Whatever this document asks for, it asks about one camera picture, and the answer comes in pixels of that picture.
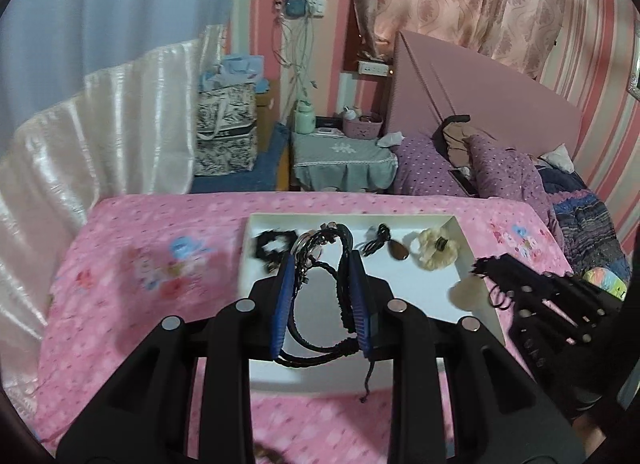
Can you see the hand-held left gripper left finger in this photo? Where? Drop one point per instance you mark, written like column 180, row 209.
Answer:
column 283, row 304

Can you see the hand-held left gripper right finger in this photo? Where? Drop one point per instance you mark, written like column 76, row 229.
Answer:
column 359, row 304

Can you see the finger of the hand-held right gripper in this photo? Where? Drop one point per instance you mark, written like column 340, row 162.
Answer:
column 545, row 339
column 515, row 274

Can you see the black scrunchie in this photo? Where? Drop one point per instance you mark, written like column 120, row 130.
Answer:
column 267, row 244

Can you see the white shallow box tray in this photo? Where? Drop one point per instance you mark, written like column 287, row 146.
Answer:
column 425, row 289

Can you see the cream scrunchie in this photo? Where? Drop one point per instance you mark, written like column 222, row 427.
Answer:
column 430, row 244

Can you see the colourful cartoon blanket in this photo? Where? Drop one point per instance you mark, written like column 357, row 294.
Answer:
column 607, row 279

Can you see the dark striped blanket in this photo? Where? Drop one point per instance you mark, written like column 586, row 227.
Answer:
column 590, row 224

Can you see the purple dotted quilt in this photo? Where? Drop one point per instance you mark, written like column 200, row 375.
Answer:
column 505, row 169

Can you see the black smartphone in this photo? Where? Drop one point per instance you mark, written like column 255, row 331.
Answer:
column 462, row 181

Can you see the white pillow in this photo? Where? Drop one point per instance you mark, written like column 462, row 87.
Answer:
column 557, row 156

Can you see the pink floral bedsheet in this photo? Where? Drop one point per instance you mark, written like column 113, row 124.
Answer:
column 150, row 294

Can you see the nightstand with grey cloth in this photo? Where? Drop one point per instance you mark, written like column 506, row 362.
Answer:
column 340, row 164

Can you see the purple dotted pillow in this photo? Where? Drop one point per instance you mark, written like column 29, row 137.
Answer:
column 425, row 164

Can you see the black and brown bag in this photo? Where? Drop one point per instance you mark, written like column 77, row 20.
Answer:
column 457, row 141

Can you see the white crumpled tissue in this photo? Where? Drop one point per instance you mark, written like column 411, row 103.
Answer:
column 390, row 139

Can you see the black white patterned bag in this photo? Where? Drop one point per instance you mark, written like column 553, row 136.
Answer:
column 225, row 144

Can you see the pink plastic basket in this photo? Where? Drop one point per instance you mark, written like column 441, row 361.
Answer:
column 362, row 129

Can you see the pink headboard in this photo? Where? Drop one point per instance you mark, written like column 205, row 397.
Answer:
column 500, row 94

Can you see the small black box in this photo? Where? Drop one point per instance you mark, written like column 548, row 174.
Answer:
column 328, row 122

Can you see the green thermos bottle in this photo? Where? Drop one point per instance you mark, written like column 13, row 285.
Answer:
column 305, row 119

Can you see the small white bottle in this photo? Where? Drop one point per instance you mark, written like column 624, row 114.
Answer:
column 351, row 113

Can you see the brown cardboard box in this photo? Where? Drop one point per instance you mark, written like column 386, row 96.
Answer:
column 264, row 104

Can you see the light blue paper bag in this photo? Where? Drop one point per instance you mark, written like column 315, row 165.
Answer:
column 240, row 66

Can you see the white satin curtain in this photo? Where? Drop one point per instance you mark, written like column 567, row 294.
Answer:
column 100, row 144

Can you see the white wall power strip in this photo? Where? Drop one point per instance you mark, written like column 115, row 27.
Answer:
column 372, row 67

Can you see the wall socket with blue charger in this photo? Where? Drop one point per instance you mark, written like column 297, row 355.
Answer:
column 297, row 6

